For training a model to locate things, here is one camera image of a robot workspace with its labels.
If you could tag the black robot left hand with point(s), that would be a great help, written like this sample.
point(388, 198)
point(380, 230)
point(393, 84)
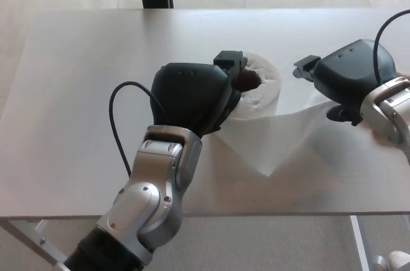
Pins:
point(189, 95)

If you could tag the person's bare hand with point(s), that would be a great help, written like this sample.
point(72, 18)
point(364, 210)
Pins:
point(381, 139)

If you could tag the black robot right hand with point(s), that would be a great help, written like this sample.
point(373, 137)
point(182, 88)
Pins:
point(349, 72)

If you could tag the white toilet paper roll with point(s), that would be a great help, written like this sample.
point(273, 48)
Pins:
point(269, 82)

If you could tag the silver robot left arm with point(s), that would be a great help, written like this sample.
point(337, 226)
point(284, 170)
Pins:
point(150, 197)

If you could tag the white straight table leg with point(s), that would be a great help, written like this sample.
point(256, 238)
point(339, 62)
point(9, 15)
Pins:
point(358, 239)

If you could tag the white rounded object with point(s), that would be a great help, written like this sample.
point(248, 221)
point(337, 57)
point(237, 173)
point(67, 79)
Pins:
point(398, 261)

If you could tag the white metal leg brace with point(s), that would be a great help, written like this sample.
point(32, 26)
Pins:
point(43, 229)

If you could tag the white slanted table leg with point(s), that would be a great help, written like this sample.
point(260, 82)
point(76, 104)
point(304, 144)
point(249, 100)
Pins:
point(29, 242)

